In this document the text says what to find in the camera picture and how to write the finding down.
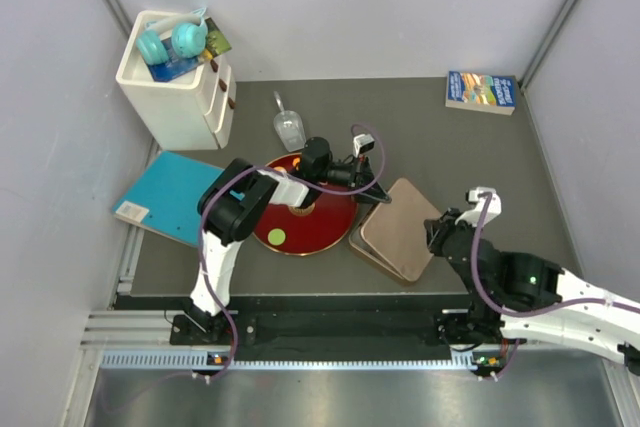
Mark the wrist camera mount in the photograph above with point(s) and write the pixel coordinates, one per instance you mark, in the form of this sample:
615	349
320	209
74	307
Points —
485	205
362	143

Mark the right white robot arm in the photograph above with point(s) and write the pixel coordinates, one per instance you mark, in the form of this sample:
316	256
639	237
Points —
516	296

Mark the blue notebook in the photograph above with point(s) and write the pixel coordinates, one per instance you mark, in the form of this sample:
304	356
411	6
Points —
164	199

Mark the grey slotted cable duct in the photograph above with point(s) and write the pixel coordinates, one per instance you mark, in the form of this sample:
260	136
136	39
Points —
201	360

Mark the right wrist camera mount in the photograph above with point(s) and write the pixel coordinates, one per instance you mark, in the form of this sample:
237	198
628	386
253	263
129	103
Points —
485	205

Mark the green round cookie bottom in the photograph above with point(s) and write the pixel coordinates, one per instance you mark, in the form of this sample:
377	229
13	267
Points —
276	237

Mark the round red lacquer plate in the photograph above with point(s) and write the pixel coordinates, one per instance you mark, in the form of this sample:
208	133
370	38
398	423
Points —
311	230

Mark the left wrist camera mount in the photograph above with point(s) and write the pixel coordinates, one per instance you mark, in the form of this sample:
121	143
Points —
362	143

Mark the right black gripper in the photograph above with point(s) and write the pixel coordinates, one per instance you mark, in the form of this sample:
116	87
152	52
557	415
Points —
436	229

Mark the blue book on cabinet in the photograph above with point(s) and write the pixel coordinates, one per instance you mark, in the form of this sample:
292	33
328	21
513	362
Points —
174	67

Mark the green picture card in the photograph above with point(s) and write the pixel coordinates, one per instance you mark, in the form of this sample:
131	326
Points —
216	43

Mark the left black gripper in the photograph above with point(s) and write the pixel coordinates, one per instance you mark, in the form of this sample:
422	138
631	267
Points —
360	169

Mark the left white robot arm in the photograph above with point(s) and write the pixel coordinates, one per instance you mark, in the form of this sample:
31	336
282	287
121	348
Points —
231	208

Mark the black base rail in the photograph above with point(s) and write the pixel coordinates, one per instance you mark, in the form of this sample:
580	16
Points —
423	319

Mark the tin box with paper cups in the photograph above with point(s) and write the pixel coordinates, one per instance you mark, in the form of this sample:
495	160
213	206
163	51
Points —
361	249

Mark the colourful paperback book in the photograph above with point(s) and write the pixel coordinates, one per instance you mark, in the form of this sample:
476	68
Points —
481	93

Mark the beige tin lid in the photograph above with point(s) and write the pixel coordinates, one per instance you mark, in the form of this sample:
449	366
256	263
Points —
394	233

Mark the teal headphones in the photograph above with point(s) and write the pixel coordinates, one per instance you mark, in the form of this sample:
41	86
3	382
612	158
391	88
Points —
187	40

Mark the white drawer cabinet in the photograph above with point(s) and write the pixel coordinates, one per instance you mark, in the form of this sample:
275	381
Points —
192	112

